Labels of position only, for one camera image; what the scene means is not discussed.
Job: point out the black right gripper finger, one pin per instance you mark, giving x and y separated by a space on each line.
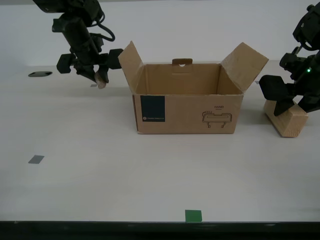
311 103
273 87

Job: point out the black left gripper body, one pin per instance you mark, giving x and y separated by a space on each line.
87 55

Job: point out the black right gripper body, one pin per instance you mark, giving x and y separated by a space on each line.
305 80

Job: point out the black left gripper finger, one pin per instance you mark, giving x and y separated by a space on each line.
115 58
66 63

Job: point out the light wooden block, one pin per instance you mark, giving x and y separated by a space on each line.
292 125

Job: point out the pinkish granite rock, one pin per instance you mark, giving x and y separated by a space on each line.
101 83

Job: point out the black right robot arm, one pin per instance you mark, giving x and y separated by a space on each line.
310 27

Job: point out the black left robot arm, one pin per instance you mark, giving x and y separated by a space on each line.
75 15

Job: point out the open brown cardboard box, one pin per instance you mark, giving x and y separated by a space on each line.
185 115

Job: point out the grey tape square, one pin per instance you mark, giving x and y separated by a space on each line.
36 159

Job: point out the green tape square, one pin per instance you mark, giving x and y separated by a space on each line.
193 215

